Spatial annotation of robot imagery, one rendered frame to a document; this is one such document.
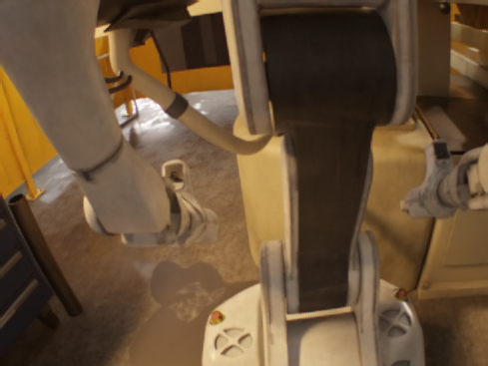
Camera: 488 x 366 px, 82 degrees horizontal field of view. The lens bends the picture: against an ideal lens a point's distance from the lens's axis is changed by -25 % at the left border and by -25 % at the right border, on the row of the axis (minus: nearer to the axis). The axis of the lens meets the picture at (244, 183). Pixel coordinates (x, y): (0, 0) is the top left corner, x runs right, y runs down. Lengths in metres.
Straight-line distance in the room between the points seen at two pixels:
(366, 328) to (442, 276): 0.79
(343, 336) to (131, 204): 0.49
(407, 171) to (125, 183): 0.90
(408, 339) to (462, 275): 0.65
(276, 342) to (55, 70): 0.57
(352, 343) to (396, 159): 0.59
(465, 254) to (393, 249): 0.31
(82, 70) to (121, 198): 0.13
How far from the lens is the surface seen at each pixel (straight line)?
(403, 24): 0.38
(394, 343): 0.85
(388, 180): 1.10
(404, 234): 1.23
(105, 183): 0.32
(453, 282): 1.47
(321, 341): 0.69
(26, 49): 0.25
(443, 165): 0.63
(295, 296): 0.64
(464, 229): 1.29
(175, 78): 3.73
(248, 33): 0.35
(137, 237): 0.41
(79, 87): 0.26
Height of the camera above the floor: 1.06
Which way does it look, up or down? 29 degrees down
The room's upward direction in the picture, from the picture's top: 8 degrees counter-clockwise
